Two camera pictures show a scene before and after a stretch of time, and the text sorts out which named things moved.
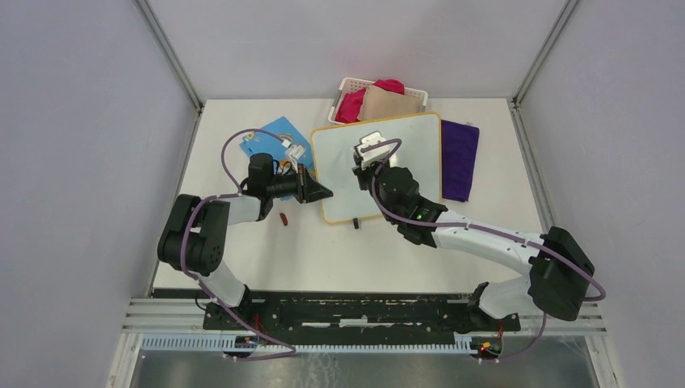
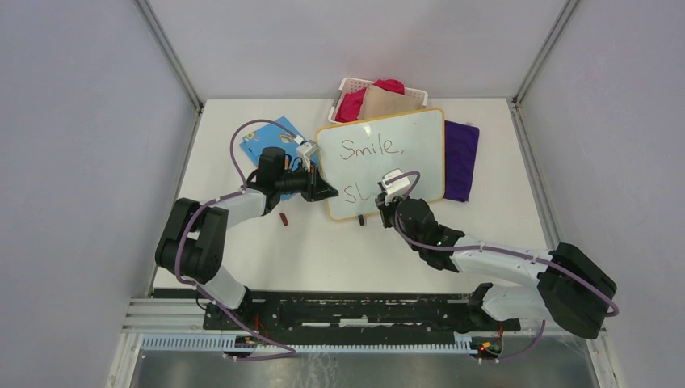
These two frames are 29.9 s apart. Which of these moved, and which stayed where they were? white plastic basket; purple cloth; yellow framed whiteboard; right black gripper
Moved: right black gripper
Stayed: yellow framed whiteboard; purple cloth; white plastic basket
